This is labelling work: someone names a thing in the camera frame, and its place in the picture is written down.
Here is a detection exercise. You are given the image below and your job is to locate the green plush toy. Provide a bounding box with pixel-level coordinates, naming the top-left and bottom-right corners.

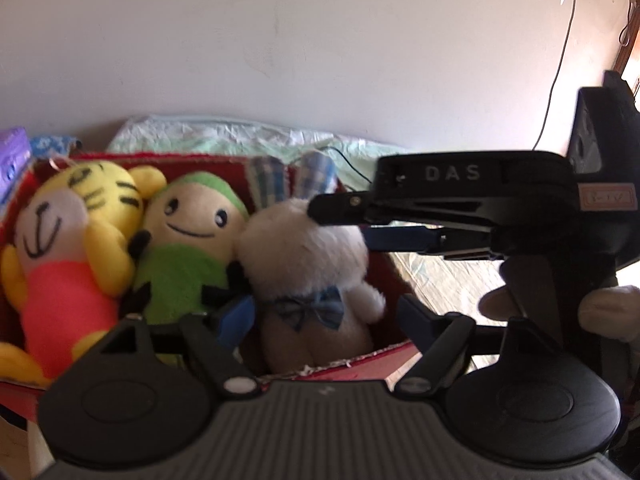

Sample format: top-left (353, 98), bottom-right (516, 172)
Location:
top-left (120, 171), bottom-right (251, 368)

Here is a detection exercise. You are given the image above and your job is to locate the red cardboard box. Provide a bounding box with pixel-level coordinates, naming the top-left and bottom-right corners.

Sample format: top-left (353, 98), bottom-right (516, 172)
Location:
top-left (0, 152), bottom-right (426, 428)

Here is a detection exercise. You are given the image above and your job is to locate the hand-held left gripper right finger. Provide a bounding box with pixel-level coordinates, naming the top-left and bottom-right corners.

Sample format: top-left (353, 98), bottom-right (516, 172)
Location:
top-left (395, 294), bottom-right (576, 401)

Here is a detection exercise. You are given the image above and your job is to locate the pale green printed bedsheet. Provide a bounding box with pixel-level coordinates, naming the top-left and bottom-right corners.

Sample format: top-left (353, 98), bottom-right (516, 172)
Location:
top-left (107, 116), bottom-right (506, 376)

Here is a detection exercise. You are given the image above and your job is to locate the blue floral cloth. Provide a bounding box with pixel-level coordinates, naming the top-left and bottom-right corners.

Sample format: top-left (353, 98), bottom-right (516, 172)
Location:
top-left (27, 134), bottom-right (83, 163)

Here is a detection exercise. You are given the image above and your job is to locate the grey power cable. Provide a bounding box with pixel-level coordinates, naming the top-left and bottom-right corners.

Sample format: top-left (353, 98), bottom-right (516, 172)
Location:
top-left (532, 0), bottom-right (578, 152)

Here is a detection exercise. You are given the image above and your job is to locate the thin black cable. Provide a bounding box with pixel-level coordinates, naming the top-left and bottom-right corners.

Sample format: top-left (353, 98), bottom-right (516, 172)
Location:
top-left (320, 146), bottom-right (373, 188)

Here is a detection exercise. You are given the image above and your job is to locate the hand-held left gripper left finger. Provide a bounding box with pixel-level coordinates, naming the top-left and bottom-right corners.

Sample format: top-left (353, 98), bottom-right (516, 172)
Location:
top-left (107, 295), bottom-right (263, 400)

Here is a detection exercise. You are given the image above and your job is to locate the purple packet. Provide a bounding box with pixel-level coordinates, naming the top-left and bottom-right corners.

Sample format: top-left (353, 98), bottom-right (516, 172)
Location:
top-left (0, 127), bottom-right (32, 201)

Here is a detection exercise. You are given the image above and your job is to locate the white rabbit plush toy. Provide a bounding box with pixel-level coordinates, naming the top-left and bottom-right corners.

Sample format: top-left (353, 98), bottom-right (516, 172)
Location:
top-left (235, 152), bottom-right (387, 375)

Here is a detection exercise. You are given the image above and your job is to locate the yellow tiger plush toy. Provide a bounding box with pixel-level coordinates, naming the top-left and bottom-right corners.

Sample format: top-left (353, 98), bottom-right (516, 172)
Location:
top-left (0, 160), bottom-right (168, 388)

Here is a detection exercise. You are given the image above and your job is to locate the person's right hand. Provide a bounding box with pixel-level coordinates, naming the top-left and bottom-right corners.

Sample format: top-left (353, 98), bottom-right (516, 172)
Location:
top-left (477, 285), bottom-right (640, 343)

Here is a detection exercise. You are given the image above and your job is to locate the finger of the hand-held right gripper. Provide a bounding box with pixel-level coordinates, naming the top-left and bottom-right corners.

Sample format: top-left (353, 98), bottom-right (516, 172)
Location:
top-left (307, 191), bottom-right (493, 233)
top-left (364, 225), bottom-right (501, 261)

